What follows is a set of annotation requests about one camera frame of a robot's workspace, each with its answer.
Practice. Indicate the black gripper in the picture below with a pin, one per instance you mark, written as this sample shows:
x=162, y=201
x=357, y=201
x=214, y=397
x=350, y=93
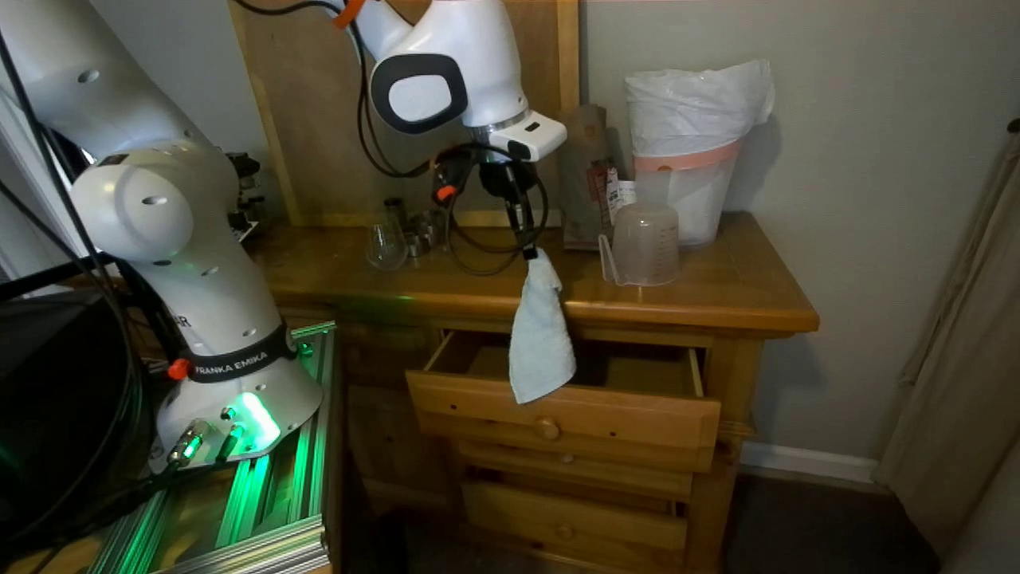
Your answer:
x=504, y=174

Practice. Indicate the light blue towel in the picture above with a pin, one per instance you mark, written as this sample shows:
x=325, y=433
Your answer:
x=541, y=340

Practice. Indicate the round wooden drawer knob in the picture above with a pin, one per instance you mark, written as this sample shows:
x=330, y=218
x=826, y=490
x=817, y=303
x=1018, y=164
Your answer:
x=548, y=429

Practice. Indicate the wooden drawer with knob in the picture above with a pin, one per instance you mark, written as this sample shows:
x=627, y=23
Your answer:
x=638, y=426

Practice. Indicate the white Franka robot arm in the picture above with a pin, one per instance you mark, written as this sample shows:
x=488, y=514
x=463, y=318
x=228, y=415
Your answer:
x=162, y=211

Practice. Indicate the wide wooden drawer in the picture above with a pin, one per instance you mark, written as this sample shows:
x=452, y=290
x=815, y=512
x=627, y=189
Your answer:
x=594, y=520
x=638, y=473

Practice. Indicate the large steel measuring cup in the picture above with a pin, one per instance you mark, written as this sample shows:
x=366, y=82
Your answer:
x=431, y=228

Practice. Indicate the clear plastic measuring pitcher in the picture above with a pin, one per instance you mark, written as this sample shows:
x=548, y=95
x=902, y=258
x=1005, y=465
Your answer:
x=646, y=247

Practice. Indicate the stemless clear glass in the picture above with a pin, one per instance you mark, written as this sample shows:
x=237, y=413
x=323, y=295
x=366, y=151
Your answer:
x=389, y=251

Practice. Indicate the bin with white liner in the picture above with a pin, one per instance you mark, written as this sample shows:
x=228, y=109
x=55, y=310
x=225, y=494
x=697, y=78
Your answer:
x=697, y=116

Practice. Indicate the wooden dresser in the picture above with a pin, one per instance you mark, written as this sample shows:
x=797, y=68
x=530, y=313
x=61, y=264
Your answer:
x=734, y=289

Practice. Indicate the wooden backboard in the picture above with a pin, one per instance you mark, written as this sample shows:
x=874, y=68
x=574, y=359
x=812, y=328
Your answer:
x=307, y=116

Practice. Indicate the black box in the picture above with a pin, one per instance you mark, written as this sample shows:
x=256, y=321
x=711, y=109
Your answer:
x=60, y=392

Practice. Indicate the black wrist camera orange plug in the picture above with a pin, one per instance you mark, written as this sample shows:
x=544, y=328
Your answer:
x=452, y=177

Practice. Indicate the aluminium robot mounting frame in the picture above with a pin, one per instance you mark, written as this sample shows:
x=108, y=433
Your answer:
x=265, y=499

